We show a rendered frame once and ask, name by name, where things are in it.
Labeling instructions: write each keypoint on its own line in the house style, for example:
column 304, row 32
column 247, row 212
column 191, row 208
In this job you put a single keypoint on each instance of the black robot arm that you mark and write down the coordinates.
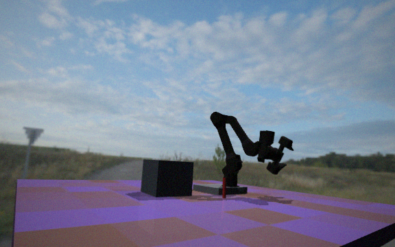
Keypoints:
column 233, row 161

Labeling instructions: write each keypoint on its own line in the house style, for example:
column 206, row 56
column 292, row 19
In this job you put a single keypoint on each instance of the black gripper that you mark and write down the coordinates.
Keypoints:
column 275, row 167

